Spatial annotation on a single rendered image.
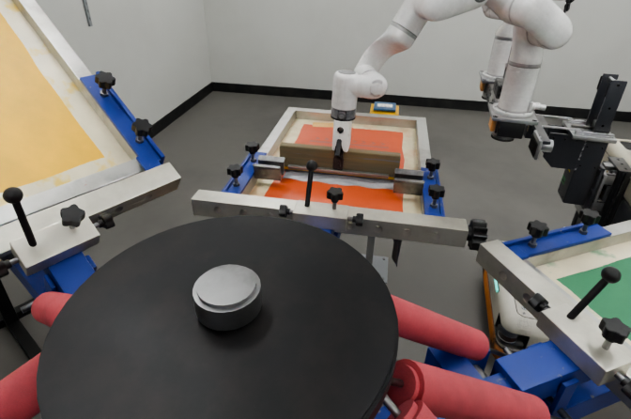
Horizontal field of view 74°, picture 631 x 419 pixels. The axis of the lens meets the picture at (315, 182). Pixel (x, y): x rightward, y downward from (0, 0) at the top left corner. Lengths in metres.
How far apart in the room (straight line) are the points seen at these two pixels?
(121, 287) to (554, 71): 4.99
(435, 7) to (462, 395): 0.92
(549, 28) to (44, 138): 1.32
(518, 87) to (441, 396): 1.14
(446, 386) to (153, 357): 0.30
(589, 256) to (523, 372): 0.53
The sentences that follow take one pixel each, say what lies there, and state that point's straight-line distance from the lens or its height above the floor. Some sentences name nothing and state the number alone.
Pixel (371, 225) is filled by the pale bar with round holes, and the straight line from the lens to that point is 1.03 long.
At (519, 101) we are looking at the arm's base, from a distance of 1.51.
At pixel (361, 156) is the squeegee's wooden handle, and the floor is 1.04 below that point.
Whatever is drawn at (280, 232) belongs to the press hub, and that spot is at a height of 1.32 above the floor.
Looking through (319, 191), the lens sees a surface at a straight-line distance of 1.29.
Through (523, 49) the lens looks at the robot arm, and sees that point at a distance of 1.48.
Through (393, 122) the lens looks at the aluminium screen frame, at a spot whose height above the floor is 0.97.
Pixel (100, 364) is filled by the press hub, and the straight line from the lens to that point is 0.40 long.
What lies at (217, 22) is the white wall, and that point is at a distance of 5.24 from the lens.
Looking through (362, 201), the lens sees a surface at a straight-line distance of 1.25.
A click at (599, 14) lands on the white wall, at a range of 5.20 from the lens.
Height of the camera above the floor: 1.61
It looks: 30 degrees down
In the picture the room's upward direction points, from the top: 1 degrees clockwise
